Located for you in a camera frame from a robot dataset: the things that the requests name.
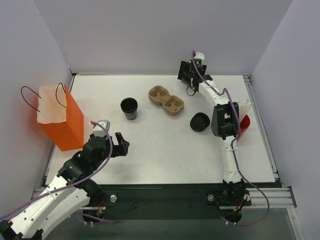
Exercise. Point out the orange paper bag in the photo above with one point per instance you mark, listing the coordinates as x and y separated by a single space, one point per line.
59 116

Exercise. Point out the red plastic cup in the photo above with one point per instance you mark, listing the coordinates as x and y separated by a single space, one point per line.
244 125

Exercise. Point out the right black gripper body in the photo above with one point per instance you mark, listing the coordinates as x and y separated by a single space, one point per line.
186 72

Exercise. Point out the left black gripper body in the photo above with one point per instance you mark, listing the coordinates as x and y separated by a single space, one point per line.
116 148

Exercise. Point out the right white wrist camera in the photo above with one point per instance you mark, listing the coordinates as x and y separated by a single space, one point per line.
198 55

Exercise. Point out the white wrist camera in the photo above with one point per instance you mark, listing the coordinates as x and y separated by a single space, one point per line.
198 55
100 129

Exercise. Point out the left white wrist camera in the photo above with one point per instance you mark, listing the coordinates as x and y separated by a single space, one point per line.
100 129

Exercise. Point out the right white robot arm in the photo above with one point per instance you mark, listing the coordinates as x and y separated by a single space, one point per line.
225 121

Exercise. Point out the brown cardboard cup carrier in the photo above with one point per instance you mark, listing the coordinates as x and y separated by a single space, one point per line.
171 104

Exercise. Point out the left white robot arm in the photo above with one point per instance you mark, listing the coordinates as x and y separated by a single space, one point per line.
71 189

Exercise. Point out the stack of black lids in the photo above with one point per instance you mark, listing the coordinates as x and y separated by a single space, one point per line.
199 122

